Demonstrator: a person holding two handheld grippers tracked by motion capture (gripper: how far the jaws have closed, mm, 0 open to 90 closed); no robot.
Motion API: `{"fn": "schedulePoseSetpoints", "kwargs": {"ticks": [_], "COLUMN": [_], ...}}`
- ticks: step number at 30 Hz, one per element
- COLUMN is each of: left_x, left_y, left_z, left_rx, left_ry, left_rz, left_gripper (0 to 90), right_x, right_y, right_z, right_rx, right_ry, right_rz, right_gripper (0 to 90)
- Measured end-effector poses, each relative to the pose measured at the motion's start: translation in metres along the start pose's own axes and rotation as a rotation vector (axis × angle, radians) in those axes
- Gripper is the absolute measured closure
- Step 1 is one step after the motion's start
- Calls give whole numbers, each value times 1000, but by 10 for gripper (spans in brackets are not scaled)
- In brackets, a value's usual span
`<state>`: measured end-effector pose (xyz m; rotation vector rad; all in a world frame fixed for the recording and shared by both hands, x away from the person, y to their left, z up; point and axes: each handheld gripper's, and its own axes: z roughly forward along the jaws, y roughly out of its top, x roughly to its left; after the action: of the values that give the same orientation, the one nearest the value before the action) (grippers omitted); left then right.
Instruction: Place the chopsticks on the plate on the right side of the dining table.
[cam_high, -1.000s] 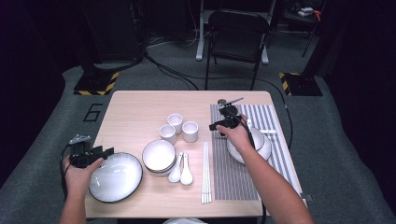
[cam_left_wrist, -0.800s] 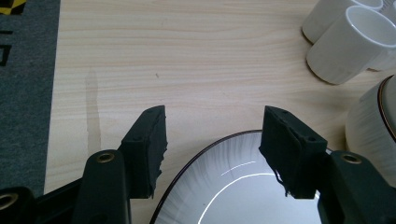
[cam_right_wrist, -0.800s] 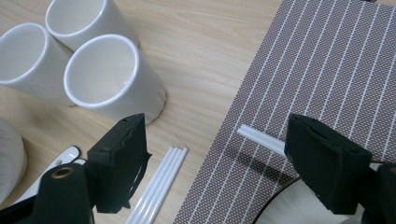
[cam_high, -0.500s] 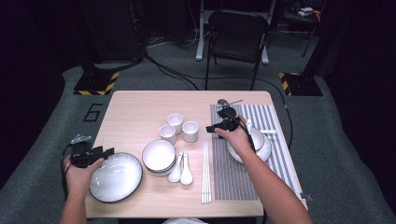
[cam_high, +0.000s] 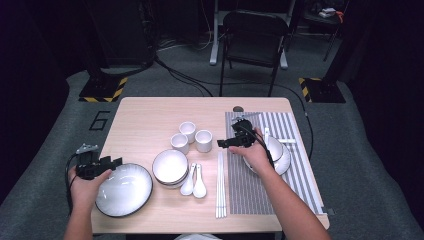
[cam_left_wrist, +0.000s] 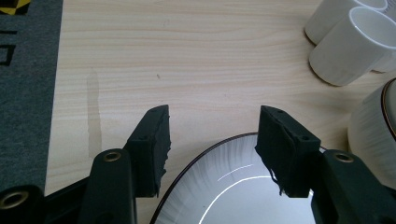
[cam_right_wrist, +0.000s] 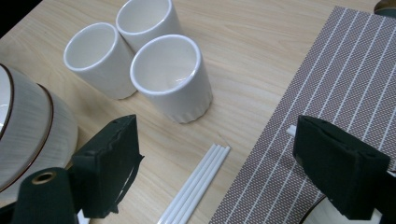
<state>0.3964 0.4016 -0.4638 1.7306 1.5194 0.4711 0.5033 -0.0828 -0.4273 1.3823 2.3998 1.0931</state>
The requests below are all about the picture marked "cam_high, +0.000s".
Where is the bundle of white chopsticks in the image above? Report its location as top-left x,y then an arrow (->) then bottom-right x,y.
215,151 -> 228,219

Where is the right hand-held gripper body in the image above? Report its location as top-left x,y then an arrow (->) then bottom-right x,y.
231,112 -> 263,148

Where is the person's left hand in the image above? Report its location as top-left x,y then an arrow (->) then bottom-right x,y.
67,167 -> 113,210

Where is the person's right hand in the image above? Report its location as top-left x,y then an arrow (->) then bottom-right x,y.
228,127 -> 273,176

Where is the white box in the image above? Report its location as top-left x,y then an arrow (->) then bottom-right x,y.
318,7 -> 338,18

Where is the grey white striped placemat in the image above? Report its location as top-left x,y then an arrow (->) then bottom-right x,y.
224,111 -> 325,216

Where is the right hand-held gripper cable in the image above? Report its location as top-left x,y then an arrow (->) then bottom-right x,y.
239,123 -> 277,169

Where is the black stand base striped tape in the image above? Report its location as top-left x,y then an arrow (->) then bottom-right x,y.
298,77 -> 347,104
78,75 -> 129,104

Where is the black cabinet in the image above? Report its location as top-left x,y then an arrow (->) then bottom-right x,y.
84,0 -> 156,78

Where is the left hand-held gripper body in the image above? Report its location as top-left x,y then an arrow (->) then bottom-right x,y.
75,143 -> 106,181

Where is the white floor cable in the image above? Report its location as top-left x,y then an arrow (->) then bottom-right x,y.
156,31 -> 214,53

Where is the white cup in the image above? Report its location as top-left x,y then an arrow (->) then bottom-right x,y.
194,129 -> 214,154
170,133 -> 190,155
178,121 -> 197,144

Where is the white bowl brown rim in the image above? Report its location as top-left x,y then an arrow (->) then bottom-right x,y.
152,148 -> 190,185
155,176 -> 189,188
264,134 -> 285,163

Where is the white ribbed plate dark rim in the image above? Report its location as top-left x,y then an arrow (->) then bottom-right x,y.
243,143 -> 292,177
95,162 -> 154,218

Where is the black folding chair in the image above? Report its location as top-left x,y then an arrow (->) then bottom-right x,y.
218,9 -> 290,98

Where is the person's white clothing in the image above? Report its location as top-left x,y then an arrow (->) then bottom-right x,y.
174,233 -> 221,240

